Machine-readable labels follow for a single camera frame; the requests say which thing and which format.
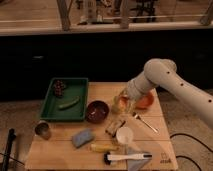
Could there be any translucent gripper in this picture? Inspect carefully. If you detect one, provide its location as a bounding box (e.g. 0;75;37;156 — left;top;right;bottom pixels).
117;89;136;114

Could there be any small orange apple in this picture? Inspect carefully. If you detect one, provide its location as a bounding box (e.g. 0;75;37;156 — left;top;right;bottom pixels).
120;97;128;107

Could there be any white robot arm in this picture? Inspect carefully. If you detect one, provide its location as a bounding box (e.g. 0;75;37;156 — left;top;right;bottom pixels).
118;58;213;130

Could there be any green plastic cup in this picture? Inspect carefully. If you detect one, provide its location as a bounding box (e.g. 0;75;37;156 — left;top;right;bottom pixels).
111;96;120;114

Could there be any white paper cup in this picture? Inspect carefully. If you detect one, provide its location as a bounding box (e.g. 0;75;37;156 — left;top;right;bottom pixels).
116;127;134;145

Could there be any metal cup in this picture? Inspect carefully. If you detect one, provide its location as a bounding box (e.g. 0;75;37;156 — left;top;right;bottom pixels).
35;122;51;140

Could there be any orange bowl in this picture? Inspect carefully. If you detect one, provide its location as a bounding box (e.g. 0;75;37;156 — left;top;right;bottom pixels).
136;92;154;109

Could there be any wooden block eraser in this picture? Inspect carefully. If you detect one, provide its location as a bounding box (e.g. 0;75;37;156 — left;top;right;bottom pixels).
105;117;126;137

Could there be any dark red bowl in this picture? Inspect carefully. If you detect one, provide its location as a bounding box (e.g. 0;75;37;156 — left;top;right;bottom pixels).
85;100;109;124

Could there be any silver fork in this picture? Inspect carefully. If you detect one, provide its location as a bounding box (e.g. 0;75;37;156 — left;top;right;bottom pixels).
131;112;158;133

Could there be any yellow banana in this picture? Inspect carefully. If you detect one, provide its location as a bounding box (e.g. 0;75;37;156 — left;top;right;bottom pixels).
90;143;118;152

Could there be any green plastic tray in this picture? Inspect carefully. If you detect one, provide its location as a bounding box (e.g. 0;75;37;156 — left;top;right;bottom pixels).
40;78;88;122

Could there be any blue sponge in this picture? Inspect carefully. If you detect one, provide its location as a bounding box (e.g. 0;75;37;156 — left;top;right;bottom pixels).
72;129;94;148

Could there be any green cucumber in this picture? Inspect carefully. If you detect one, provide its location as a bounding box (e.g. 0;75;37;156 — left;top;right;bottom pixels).
58;97;80;110

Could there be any grey cloth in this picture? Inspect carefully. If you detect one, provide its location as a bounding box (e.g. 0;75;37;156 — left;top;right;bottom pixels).
126;147;152;171

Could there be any dark grape bunch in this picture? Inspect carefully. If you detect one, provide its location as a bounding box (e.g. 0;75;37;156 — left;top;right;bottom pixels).
53;80;66;97

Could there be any black stand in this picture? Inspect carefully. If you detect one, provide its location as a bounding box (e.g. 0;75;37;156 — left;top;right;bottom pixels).
1;129;16;171

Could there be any black cable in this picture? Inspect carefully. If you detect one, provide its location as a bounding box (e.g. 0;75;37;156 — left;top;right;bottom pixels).
169;132;213;171

